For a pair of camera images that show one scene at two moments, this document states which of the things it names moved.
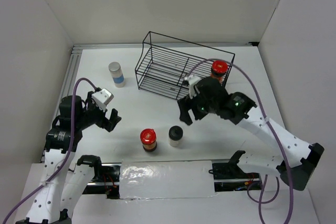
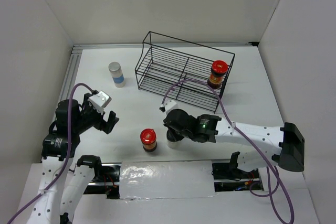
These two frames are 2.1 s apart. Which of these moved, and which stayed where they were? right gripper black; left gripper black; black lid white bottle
Moved: right gripper black
Stayed: black lid white bottle; left gripper black
